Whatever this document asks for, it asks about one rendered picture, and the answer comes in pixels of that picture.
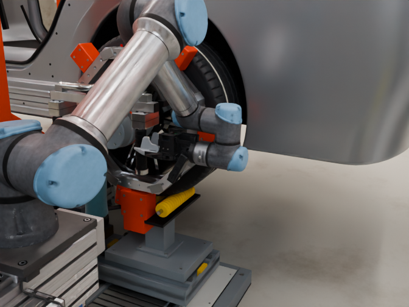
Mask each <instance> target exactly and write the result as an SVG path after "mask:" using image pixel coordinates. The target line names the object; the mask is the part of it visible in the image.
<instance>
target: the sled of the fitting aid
mask: <svg viewBox="0 0 409 307"><path fill-rule="evenodd" d="M129 232H131V231H130V230H129V231H127V232H125V233H124V234H123V235H122V236H121V237H120V238H118V239H114V240H113V241H111V242H110V243H109V244H107V247H106V248H105V250H104V251H103V252H102V253H101V254H100V255H98V256H97V260H98V271H99V279H100V280H103V281H106V282H109V283H113V284H116V285H118V286H122V287H124V288H127V289H131V290H134V291H137V292H140V293H143V294H146V295H150V296H152V297H156V298H159V299H161V300H165V301H168V302H171V303H174V304H177V305H180V306H184V307H186V306H187V305H188V304H189V302H190V301H191V300H192V299H193V297H194V296H195V295H196V293H197V292H198V291H199V290H200V289H201V287H202V286H203V285H204V284H205V282H206V281H207V280H208V278H209V277H210V276H211V275H212V273H213V272H214V271H215V270H216V268H217V267H218V266H219V265H220V251H219V250H215V249H212V252H211V253H210V254H209V255H208V256H207V257H206V258H205V259H204V261H203V262H202V263H201V264H200V265H199V266H198V267H197V268H196V270H195V271H194V272H193V273H192V274H191V276H190V277H189V278H188V279H187V280H186V281H185V282H184V283H182V282H179V281H175V280H171V279H169V278H165V277H161V276H159V275H155V274H152V273H148V272H144V271H142V270H138V269H135V268H132V267H128V266H125V265H122V264H118V263H114V262H112V261H108V260H106V259H105V251H106V250H107V249H108V248H110V247H111V246H112V245H114V244H115V243H116V242H117V241H119V240H120V239H122V238H123V237H124V236H125V235H127V234H128V233H129Z"/></svg>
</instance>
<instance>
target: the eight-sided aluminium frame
mask: <svg viewBox="0 0 409 307"><path fill-rule="evenodd" d="M123 48H124V47H121V46H118V47H116V46H113V47H107V48H104V49H103V50H102V52H100V54H99V55H98V56H97V58H96V59H95V60H94V61H93V63H92V64H91V65H90V67H89V68H88V69H87V70H86V71H85V73H84V74H83V75H82V76H81V78H80V79H79V80H78V81H77V82H76V83H82V84H93V83H96V82H97V81H98V79H99V78H100V77H101V75H102V74H103V73H104V72H105V70H106V69H107V68H108V67H109V66H110V64H111V63H112V62H113V60H114V59H115V58H116V57H117V55H118V54H119V53H120V51H121V50H122V49H123ZM181 73H182V75H183V76H184V78H185V80H186V82H187V84H188V85H189V87H190V89H191V90H192V92H193V94H194V96H195V97H196V99H197V101H198V103H199V104H200V105H201V106H202V107H205V98H204V97H203V96H202V94H201V92H200V91H198V90H197V88H196V87H195V85H194V84H193V83H192V82H191V81H190V80H189V78H188V77H187V75H185V73H184V72H183V71H181ZM187 133H193V134H197V131H195V130H190V129H189V130H187ZM106 163H107V180H108V181H109V183H110V184H111V185H115V186H117V185H120V186H123V187H125V188H130V189H135V190H139V191H144V192H149V193H151V194H161V193H162V192H163V191H165V190H166V189H167V188H169V187H171V185H172V183H171V182H169V181H168V180H167V178H168V175H169V173H170V171H169V172H168V173H167V174H166V175H165V176H164V177H163V178H162V179H158V178H153V177H147V176H143V175H137V174H132V173H128V172H123V171H121V169H120V168H119V166H118V165H117V164H116V163H115V162H114V160H113V159H112V158H111V157H110V155H109V154H108V156H107V158H106ZM195 165H196V164H194V163H190V161H189V162H188V164H187V166H186V167H185V169H184V171H183V173H182V175H181V176H183V175H184V174H185V173H186V172H187V171H188V170H190V169H191V168H192V167H193V166H195Z"/></svg>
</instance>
